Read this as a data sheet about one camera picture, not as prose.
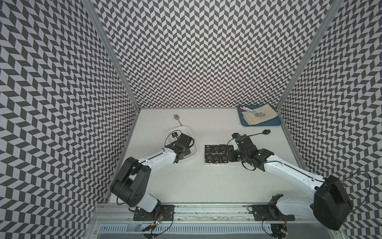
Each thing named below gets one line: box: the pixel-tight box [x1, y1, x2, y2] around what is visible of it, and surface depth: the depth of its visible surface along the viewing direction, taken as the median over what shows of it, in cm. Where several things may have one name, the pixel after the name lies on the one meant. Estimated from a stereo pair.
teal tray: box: [237, 104, 282, 127], surface depth 110 cm
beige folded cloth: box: [241, 103, 279, 126], surface depth 114 cm
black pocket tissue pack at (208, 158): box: [204, 153, 213, 164], surface depth 92 cm
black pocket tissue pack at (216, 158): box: [211, 153, 221, 164], surface depth 92 cm
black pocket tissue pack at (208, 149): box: [204, 144, 213, 154], surface depth 96 cm
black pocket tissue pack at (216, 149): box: [211, 144, 220, 154], surface depth 96 cm
